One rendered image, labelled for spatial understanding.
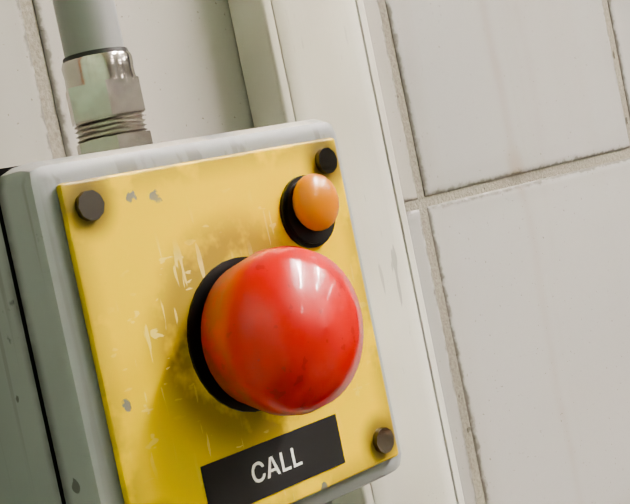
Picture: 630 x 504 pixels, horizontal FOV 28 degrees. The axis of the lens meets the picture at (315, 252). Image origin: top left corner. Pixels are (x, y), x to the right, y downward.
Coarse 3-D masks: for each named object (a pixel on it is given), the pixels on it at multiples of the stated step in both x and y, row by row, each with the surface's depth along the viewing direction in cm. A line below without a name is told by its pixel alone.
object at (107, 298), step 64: (256, 128) 33; (320, 128) 34; (0, 192) 28; (64, 192) 27; (128, 192) 29; (192, 192) 30; (256, 192) 31; (0, 256) 29; (64, 256) 28; (128, 256) 28; (192, 256) 30; (0, 320) 29; (64, 320) 28; (128, 320) 28; (192, 320) 29; (0, 384) 30; (64, 384) 28; (128, 384) 28; (192, 384) 29; (384, 384) 34; (0, 448) 30; (64, 448) 28; (128, 448) 28; (192, 448) 29; (256, 448) 30; (320, 448) 32; (384, 448) 33
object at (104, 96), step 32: (64, 0) 32; (96, 0) 32; (64, 32) 32; (96, 32) 32; (64, 64) 32; (96, 64) 32; (128, 64) 33; (96, 96) 32; (128, 96) 32; (96, 128) 32; (128, 128) 32
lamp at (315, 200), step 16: (304, 176) 32; (320, 176) 32; (304, 192) 32; (320, 192) 32; (336, 192) 32; (304, 208) 32; (320, 208) 32; (336, 208) 32; (304, 224) 32; (320, 224) 32
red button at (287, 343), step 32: (256, 256) 29; (288, 256) 29; (320, 256) 30; (224, 288) 29; (256, 288) 28; (288, 288) 28; (320, 288) 29; (352, 288) 30; (224, 320) 28; (256, 320) 28; (288, 320) 28; (320, 320) 29; (352, 320) 30; (224, 352) 28; (256, 352) 28; (288, 352) 28; (320, 352) 29; (352, 352) 29; (224, 384) 29; (256, 384) 28; (288, 384) 28; (320, 384) 29
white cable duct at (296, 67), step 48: (240, 0) 40; (288, 0) 41; (336, 0) 42; (240, 48) 41; (288, 48) 40; (336, 48) 42; (288, 96) 40; (336, 96) 42; (384, 144) 43; (384, 192) 43; (384, 240) 43; (384, 288) 42; (384, 336) 42; (432, 384) 44; (432, 432) 43; (384, 480) 41; (432, 480) 43
